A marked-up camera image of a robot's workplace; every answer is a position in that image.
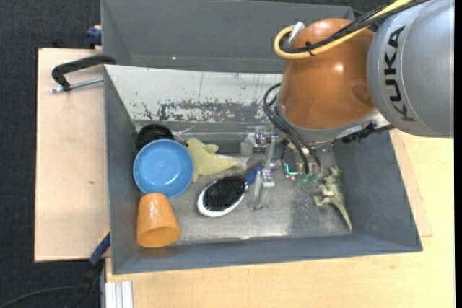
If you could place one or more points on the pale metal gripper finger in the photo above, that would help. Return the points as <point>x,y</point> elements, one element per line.
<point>260,137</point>
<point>262,191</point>

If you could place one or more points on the green toy dinosaur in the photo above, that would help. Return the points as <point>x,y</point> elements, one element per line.
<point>332,191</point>

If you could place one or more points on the yellow toy dolphin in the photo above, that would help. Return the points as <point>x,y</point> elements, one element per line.
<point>207,160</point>

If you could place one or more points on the blue bowl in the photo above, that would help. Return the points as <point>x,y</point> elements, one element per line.
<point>162,167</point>

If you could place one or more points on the black round lid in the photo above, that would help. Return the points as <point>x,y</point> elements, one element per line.
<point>151,131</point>

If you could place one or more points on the orange plastic cup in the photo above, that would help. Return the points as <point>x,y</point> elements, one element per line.
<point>156,220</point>

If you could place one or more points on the grey metal bin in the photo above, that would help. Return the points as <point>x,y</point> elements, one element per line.
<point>223,29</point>

